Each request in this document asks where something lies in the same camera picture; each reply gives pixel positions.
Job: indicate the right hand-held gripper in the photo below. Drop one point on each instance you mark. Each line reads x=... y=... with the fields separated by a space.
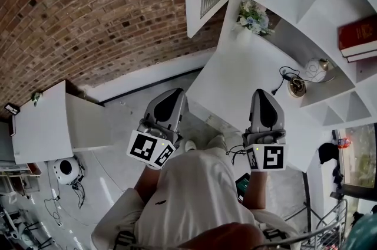
x=271 y=157

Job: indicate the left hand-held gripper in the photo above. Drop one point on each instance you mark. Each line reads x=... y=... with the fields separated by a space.
x=142 y=148

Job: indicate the person's left forearm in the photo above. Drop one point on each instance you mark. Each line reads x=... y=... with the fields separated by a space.
x=147 y=187

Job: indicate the person's right forearm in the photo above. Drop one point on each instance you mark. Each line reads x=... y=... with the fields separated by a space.
x=255 y=190

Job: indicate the white desk with drawers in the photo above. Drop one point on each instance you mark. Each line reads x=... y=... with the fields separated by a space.
x=241 y=80

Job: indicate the white globe brass desk lamp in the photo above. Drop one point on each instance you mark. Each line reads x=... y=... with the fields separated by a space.
x=314 y=69

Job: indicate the white side cabinet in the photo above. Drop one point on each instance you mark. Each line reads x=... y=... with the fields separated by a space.
x=41 y=131

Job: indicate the person's left white shoe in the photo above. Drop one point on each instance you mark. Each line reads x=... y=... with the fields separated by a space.
x=191 y=145

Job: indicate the person's beige trousers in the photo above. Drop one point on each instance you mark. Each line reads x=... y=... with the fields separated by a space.
x=216 y=142

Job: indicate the black cap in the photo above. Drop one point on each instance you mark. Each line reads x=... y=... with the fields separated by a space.
x=327 y=153

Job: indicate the black tablet with green screen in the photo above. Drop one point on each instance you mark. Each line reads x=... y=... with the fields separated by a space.
x=243 y=185

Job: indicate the red and blue packet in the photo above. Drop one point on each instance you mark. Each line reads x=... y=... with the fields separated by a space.
x=343 y=143

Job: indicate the white flower vase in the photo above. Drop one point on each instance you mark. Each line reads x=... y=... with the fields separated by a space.
x=243 y=36

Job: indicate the person's white shirt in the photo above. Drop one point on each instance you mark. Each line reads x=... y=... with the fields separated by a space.
x=194 y=198

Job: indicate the black cloth item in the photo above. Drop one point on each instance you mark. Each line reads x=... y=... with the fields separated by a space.
x=338 y=175

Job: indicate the pastel artificial flower bouquet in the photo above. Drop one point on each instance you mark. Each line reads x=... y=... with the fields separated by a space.
x=253 y=17

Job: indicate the black framed window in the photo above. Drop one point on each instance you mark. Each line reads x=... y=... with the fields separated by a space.
x=362 y=160

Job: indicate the white round appliance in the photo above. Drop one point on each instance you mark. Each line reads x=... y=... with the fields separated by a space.
x=66 y=170

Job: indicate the person's face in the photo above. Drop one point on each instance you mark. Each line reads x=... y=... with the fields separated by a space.
x=224 y=235

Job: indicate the grey metal rack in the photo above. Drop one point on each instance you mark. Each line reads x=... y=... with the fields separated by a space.
x=330 y=231

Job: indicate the small green plant sprig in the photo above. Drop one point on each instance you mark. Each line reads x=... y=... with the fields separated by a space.
x=36 y=98

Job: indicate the teal cap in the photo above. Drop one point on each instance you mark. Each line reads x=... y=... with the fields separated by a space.
x=363 y=234

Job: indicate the small black framed display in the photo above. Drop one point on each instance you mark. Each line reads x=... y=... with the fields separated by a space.
x=11 y=108

